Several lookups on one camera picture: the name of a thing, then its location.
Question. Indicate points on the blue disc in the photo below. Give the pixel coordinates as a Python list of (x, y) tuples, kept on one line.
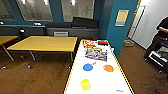
[(87, 67)]

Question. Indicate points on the cardboard box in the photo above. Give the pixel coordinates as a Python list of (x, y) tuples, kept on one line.
[(128, 43)]

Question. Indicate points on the yellow framed wall sign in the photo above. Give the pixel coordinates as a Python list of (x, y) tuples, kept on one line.
[(122, 17)]

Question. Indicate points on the grey white box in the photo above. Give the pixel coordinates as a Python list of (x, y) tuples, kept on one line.
[(61, 33)]

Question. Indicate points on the black wheeled cart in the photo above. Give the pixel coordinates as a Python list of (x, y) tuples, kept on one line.
[(158, 61)]

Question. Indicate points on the dark low sofa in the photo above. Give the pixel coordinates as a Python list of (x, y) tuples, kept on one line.
[(13, 30)]

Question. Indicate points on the person in black shirt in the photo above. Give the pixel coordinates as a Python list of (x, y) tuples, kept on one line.
[(158, 40)]

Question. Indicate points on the red black box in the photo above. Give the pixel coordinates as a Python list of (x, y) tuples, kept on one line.
[(103, 42)]

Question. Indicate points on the orange disc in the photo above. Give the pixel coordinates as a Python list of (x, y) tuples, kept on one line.
[(108, 68)]

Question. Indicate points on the interior glass window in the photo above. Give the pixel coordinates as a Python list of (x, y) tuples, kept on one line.
[(6, 8), (35, 10), (78, 10)]

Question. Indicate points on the yellow wooden table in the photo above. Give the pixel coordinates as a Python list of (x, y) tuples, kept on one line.
[(5, 39), (43, 43)]

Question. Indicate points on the yellow white air hockey table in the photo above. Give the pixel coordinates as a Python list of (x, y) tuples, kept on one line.
[(100, 80)]

